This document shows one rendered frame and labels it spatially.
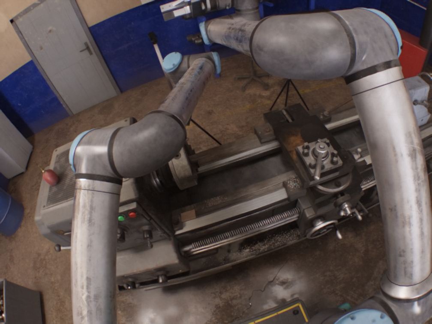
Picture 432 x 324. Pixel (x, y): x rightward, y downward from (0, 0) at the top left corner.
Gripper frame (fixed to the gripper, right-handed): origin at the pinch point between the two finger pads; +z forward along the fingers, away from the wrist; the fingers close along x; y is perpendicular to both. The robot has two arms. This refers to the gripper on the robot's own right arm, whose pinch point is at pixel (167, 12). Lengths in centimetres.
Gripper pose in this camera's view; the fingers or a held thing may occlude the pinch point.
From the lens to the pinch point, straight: 89.9
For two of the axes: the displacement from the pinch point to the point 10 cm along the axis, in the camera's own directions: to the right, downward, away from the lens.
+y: 3.1, 9.4, 1.8
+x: -0.7, -1.6, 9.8
